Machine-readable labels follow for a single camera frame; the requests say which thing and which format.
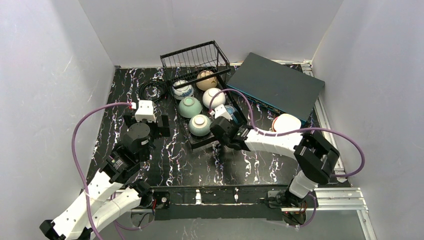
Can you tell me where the grey teal network switch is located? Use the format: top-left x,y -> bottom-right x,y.
227,52 -> 325,124

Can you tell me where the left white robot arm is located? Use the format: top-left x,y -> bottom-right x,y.
39,113 -> 170,240

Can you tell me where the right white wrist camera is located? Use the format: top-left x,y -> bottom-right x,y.
213,104 -> 232,121

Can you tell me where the coiled black cable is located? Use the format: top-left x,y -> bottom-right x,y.
138,78 -> 171,104

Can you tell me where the orange bowl white inside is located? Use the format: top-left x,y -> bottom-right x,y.
271,113 -> 302,133

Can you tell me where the blue white patterned bowl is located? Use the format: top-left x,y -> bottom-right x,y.
172,80 -> 194,100

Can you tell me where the white ribbed ceramic bowl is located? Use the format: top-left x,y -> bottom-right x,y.
202,87 -> 226,109

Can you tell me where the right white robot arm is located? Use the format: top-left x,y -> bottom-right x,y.
210,116 -> 340,208

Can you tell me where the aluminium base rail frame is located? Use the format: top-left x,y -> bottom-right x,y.
65,185 -> 377,240

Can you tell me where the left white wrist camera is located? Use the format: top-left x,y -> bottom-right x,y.
134,100 -> 157,123

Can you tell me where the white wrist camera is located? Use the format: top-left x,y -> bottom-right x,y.
213,104 -> 232,121
134,100 -> 157,123

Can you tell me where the black wire dish rack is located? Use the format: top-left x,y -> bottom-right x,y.
159,40 -> 249,151

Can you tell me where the green lined ceramic bowl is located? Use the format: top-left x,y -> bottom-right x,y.
188,114 -> 211,137

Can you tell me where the dark blue glazed bowl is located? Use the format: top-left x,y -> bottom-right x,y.
225,105 -> 239,124

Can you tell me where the pale green ceramic bowl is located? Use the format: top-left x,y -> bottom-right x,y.
178,96 -> 202,119

